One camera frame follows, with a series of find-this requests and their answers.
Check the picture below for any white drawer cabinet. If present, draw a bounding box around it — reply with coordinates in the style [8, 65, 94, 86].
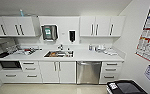
[100, 60, 125, 85]
[20, 60, 41, 84]

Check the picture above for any stainless steel dishwasher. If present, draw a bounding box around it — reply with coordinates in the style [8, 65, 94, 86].
[76, 60, 102, 85]

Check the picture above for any flat black tray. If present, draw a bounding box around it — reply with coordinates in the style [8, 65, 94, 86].
[0, 51, 10, 60]

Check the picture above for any black wall soap dispenser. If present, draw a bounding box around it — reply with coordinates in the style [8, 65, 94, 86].
[68, 29, 77, 44]

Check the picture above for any white two-door sink cabinet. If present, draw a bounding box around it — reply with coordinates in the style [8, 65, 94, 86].
[39, 60, 78, 84]

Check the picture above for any pale blue bottle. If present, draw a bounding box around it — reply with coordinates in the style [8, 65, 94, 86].
[19, 8, 26, 18]

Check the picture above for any white microwave cabinet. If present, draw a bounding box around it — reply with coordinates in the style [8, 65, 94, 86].
[0, 59, 24, 84]

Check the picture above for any steel paper towel dispenser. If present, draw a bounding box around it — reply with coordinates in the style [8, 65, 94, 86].
[40, 23, 59, 43]

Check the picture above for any white wall cabinet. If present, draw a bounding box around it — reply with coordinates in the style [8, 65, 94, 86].
[79, 14, 126, 38]

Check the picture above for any steel sink basin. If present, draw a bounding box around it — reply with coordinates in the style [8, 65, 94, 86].
[43, 49, 75, 59]

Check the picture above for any dish rack with items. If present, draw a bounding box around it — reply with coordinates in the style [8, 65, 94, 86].
[7, 46, 44, 57]

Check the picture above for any blue dish soap bottle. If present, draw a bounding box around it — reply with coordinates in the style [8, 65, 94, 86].
[88, 44, 93, 52]

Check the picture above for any blue recycling bin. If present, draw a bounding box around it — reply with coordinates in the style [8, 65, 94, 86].
[106, 79, 149, 94]

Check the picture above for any chrome faucet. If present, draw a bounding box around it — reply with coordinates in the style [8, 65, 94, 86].
[57, 43, 65, 52]

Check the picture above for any black built-in microwave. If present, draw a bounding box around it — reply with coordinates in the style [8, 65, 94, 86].
[0, 60, 23, 70]

